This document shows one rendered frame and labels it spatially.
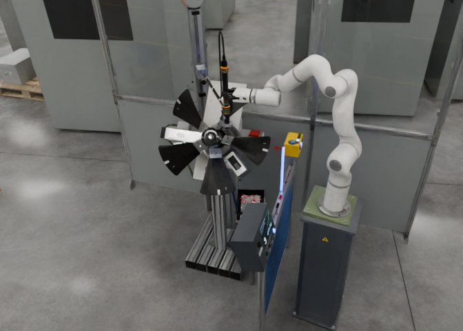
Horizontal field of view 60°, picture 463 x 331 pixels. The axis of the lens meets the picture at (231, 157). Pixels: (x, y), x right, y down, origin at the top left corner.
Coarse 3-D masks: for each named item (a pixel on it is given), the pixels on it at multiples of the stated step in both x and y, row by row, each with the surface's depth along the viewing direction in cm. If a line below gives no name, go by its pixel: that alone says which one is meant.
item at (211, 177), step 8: (208, 160) 245; (216, 160) 248; (208, 168) 244; (216, 168) 246; (224, 168) 249; (208, 176) 244; (216, 176) 245; (224, 176) 248; (208, 184) 243; (216, 184) 245; (224, 184) 247; (232, 184) 249; (200, 192) 242; (208, 192) 243; (216, 192) 244; (224, 192) 245
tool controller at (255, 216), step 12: (252, 204) 191; (264, 204) 188; (252, 216) 183; (264, 216) 183; (240, 228) 178; (252, 228) 176; (264, 228) 181; (240, 240) 172; (252, 240) 170; (240, 252) 175; (252, 252) 173; (264, 252) 180; (240, 264) 180; (252, 264) 177; (264, 264) 179
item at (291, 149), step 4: (292, 132) 273; (288, 136) 270; (292, 136) 270; (296, 136) 270; (300, 136) 270; (288, 140) 266; (300, 140) 266; (284, 144) 263; (288, 144) 262; (292, 144) 261; (296, 144) 261; (288, 148) 263; (292, 148) 262; (296, 148) 261; (300, 148) 271; (288, 152) 265; (292, 152) 264; (296, 152) 263; (292, 156) 266; (296, 156) 264
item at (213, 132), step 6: (204, 132) 245; (210, 132) 244; (216, 132) 243; (222, 132) 254; (204, 138) 246; (216, 138) 244; (222, 138) 248; (204, 144) 244; (210, 144) 243; (216, 144) 244
